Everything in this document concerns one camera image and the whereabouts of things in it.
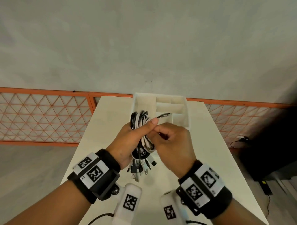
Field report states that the person's left hand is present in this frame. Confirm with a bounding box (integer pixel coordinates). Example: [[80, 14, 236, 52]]
[[105, 117, 159, 171]]

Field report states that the person's right hand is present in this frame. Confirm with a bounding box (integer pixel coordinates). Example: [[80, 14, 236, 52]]
[[148, 123, 198, 179]]

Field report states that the bundle of black white cables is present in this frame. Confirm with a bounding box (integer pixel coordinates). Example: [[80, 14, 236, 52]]
[[126, 110, 159, 183]]

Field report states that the person's left forearm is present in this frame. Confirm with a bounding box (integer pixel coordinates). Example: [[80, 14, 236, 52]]
[[0, 180, 93, 225]]

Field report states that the person's right forearm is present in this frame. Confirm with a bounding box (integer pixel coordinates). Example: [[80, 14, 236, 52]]
[[208, 197, 268, 225]]

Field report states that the white compartment organizer tray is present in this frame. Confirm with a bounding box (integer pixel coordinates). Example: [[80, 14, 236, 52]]
[[129, 92, 192, 132]]

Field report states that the black right wristband with markers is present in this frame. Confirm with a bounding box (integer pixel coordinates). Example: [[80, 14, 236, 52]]
[[176, 160, 233, 220]]

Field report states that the black wristband with markers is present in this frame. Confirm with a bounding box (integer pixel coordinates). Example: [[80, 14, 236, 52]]
[[67, 149, 121, 204], [176, 160, 233, 220]]

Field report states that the black left wristband with markers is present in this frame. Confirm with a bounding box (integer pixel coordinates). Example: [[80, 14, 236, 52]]
[[67, 149, 121, 204]]

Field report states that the orange lattice fence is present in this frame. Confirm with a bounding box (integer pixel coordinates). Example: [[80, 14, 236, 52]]
[[0, 87, 294, 149]]

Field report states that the large black furniture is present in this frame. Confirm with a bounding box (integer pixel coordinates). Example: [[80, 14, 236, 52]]
[[239, 109, 297, 182]]

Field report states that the black floor cable with plug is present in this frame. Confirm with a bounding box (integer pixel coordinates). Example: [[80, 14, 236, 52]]
[[230, 136, 250, 149]]

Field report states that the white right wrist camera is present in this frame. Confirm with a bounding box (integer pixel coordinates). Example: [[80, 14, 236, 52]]
[[160, 190, 187, 225]]

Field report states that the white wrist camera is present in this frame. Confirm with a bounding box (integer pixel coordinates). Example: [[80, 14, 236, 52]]
[[113, 183, 142, 225], [160, 190, 187, 225]]

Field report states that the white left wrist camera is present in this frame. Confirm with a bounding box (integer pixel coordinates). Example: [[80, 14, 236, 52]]
[[113, 183, 142, 225]]

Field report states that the black power adapter with cord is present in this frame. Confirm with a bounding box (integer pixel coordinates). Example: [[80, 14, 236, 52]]
[[259, 180, 273, 216]]

